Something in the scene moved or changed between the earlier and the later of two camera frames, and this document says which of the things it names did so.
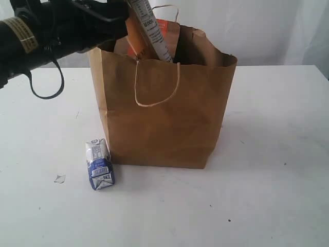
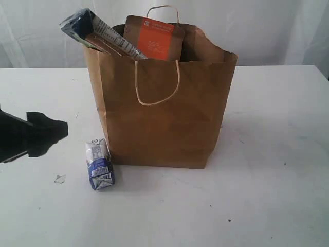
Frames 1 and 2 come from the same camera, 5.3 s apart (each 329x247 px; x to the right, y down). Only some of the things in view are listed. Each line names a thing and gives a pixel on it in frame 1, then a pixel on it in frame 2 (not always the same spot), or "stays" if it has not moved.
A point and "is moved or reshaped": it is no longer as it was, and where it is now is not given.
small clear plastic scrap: [60, 178] stays
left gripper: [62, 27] -> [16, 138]
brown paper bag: [160, 113] stays
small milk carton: [99, 164] stays
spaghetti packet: [144, 13] is moved or reshaped
